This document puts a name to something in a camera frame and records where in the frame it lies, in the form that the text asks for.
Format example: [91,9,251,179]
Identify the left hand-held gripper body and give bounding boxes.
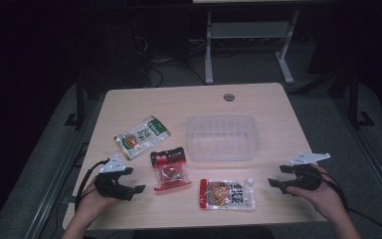
[94,154,133,201]

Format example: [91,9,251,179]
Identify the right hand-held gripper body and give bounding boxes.
[288,151,331,192]

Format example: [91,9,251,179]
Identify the red white snack packet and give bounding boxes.
[198,176,257,211]

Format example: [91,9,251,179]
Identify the clear plastic container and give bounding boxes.
[185,114,260,163]

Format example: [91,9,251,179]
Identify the person's left hand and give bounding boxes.
[75,180,121,231]

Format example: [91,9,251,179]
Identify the person's right hand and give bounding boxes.
[285,163,349,222]

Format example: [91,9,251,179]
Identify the green white snack packet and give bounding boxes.
[113,115,172,161]

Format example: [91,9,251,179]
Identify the person's dark clothing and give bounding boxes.
[130,225,276,239]

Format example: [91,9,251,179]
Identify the black metal stand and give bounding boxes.
[64,74,88,129]
[347,68,376,129]

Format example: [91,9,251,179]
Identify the white metal stand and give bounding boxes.
[203,9,301,86]

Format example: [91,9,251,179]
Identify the left hand-held gripper cable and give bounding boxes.
[74,158,111,213]

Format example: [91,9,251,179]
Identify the hand-held gripper cable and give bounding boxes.
[74,158,111,213]
[317,168,382,239]

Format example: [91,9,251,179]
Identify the aluminium floor rail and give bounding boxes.
[331,96,382,215]
[23,99,108,239]

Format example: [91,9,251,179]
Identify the right hand-held gripper cable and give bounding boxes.
[317,168,382,239]

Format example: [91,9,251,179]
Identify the black floor cables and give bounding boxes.
[143,58,207,88]

